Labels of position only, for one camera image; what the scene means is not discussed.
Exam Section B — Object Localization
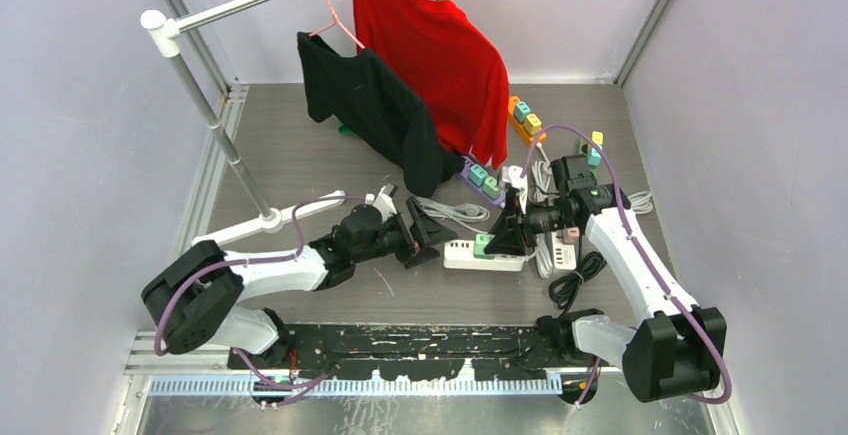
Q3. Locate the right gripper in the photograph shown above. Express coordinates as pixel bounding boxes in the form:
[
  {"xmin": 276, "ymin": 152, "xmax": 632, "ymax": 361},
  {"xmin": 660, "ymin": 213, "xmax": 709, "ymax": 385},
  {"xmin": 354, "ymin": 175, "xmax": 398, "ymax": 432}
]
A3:
[{"xmin": 485, "ymin": 190, "xmax": 576, "ymax": 256}]

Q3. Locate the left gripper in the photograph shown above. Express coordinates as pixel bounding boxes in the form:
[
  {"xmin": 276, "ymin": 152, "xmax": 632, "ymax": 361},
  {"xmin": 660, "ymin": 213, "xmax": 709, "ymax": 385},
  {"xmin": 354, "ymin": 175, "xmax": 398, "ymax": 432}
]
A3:
[{"xmin": 353, "ymin": 198, "xmax": 456, "ymax": 268}]

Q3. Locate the green plug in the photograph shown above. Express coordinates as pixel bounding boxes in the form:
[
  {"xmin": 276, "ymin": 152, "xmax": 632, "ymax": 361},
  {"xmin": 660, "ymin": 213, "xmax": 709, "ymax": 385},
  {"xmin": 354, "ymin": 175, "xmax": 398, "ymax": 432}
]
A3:
[{"xmin": 473, "ymin": 233, "xmax": 495, "ymax": 260}]

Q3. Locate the white power strip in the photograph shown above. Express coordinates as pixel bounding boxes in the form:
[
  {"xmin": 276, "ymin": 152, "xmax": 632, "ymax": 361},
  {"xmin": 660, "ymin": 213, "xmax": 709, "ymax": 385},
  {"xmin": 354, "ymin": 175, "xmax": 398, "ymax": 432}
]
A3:
[
  {"xmin": 442, "ymin": 240, "xmax": 527, "ymax": 272},
  {"xmin": 549, "ymin": 229, "xmax": 580, "ymax": 272}
]

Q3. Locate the pink plug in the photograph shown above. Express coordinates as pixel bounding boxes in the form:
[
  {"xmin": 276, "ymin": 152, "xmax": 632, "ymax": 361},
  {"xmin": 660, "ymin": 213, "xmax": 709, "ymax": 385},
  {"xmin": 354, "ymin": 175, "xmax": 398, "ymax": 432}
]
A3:
[{"xmin": 561, "ymin": 227, "xmax": 581, "ymax": 245}]

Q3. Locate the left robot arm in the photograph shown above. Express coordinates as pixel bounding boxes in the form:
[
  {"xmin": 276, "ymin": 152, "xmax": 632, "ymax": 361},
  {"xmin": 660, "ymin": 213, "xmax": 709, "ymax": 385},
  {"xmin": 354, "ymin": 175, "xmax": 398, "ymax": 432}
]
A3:
[{"xmin": 141, "ymin": 195, "xmax": 458, "ymax": 368}]

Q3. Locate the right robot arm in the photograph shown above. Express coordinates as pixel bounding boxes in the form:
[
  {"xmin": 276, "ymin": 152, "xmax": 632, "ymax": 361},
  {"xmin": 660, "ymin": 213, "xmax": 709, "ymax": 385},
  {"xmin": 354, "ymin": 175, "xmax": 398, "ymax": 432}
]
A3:
[{"xmin": 485, "ymin": 155, "xmax": 732, "ymax": 403}]

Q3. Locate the purple power strip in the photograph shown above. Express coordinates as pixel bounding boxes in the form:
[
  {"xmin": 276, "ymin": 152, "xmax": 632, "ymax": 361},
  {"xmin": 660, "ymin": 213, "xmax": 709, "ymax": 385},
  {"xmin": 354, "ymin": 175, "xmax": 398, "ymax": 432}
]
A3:
[{"xmin": 459, "ymin": 156, "xmax": 505, "ymax": 208}]

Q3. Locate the orange power strip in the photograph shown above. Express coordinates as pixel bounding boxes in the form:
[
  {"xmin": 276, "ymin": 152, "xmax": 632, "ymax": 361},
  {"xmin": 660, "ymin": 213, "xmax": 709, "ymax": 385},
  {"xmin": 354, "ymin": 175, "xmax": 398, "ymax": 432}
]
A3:
[{"xmin": 508, "ymin": 96, "xmax": 543, "ymax": 147}]

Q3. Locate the green power strip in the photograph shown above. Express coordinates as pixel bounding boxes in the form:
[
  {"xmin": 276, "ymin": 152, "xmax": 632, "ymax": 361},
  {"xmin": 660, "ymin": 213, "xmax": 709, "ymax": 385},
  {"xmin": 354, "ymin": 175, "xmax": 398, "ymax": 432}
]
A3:
[{"xmin": 580, "ymin": 131, "xmax": 604, "ymax": 170}]

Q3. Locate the black garment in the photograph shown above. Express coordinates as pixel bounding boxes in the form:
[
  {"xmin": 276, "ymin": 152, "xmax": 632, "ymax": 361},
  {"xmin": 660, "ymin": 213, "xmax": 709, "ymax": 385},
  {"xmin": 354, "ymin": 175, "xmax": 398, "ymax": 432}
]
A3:
[{"xmin": 296, "ymin": 32, "xmax": 464, "ymax": 198}]

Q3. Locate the red sweater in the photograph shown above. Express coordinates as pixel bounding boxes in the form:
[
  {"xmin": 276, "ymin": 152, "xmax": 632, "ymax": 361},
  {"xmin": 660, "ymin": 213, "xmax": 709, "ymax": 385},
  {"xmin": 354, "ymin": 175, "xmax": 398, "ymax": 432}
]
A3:
[{"xmin": 353, "ymin": 0, "xmax": 509, "ymax": 168}]

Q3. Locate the pink hanger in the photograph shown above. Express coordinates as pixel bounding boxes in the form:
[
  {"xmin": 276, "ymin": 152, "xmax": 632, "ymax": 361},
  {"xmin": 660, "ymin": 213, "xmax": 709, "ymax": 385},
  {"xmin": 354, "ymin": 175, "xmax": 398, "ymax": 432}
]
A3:
[{"xmin": 309, "ymin": 0, "xmax": 365, "ymax": 49}]

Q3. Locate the metal clothes rack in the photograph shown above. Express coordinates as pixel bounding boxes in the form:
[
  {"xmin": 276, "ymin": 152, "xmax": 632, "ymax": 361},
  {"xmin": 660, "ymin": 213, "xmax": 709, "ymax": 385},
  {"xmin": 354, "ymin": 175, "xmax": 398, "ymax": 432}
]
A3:
[{"xmin": 139, "ymin": 0, "xmax": 392, "ymax": 252}]

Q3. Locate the black coiled cable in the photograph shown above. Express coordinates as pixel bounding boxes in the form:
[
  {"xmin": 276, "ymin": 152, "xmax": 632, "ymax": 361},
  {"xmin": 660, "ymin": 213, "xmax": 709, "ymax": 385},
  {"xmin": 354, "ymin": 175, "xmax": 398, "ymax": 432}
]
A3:
[{"xmin": 547, "ymin": 243, "xmax": 608, "ymax": 317}]

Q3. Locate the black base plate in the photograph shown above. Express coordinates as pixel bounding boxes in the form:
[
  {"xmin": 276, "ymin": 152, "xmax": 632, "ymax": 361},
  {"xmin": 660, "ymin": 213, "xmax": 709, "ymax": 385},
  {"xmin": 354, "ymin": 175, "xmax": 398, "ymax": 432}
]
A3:
[{"xmin": 248, "ymin": 324, "xmax": 592, "ymax": 382}]

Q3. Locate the white coiled cable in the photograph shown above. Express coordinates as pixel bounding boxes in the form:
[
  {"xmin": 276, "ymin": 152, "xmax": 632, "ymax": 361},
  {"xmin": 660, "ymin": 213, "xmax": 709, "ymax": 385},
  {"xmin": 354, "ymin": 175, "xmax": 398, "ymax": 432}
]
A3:
[{"xmin": 415, "ymin": 160, "xmax": 655, "ymax": 281}]

